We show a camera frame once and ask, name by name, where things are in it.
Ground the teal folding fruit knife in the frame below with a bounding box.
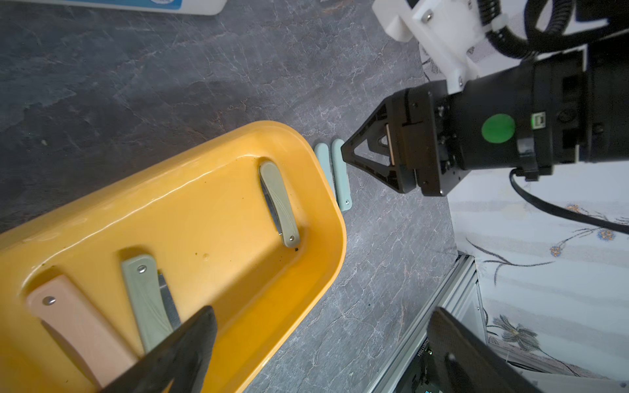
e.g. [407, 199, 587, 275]
[331, 139, 353, 212]
[314, 142, 337, 200]

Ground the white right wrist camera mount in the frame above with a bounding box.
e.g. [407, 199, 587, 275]
[372, 1, 509, 96]

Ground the grey green folding fruit knife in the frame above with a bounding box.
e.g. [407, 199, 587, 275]
[121, 254, 181, 354]

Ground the blue lidded white storage box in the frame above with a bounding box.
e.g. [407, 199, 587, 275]
[24, 0, 227, 16]

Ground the yellow plastic storage tray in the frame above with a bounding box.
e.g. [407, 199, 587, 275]
[1, 121, 347, 392]

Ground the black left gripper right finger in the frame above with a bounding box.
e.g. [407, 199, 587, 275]
[428, 307, 539, 393]

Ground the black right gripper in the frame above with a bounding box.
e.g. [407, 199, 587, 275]
[341, 51, 586, 197]

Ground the pink folding fruit knife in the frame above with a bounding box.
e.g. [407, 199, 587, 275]
[26, 275, 138, 388]

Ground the olive green folding fruit knife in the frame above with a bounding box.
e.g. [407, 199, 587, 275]
[259, 160, 301, 248]

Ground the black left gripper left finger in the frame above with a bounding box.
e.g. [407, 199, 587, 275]
[103, 306, 218, 392]

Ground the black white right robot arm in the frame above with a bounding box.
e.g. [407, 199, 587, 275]
[341, 1, 628, 197]

